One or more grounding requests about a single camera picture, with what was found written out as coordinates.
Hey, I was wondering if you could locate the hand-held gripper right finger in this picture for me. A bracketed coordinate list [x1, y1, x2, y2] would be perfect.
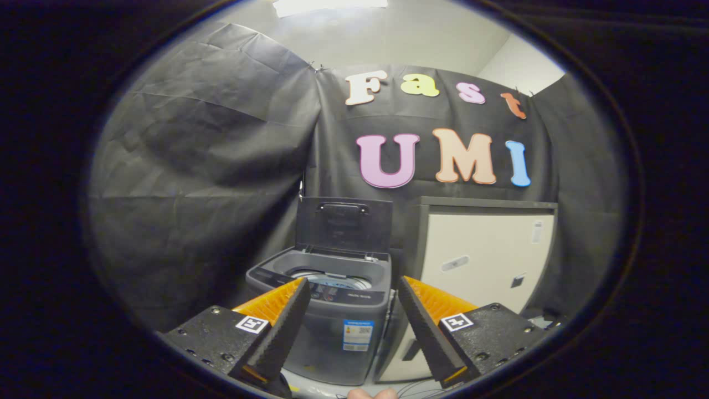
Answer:
[398, 275, 546, 388]

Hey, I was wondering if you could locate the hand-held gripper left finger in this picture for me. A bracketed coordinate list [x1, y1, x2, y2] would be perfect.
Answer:
[156, 277, 312, 388]

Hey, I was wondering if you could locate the grey washing machine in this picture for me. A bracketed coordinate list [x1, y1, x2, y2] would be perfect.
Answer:
[245, 247, 394, 387]

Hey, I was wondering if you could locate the dark washing machine lid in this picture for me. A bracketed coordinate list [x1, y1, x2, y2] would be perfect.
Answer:
[295, 197, 394, 257]

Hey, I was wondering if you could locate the black equipment case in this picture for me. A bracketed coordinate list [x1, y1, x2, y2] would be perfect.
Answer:
[526, 310, 566, 333]

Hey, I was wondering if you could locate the black backdrop cloth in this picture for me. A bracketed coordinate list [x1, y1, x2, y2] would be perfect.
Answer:
[89, 22, 626, 333]

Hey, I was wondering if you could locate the beige cabinet with dark frame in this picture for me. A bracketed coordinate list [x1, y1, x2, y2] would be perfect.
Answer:
[377, 196, 559, 384]

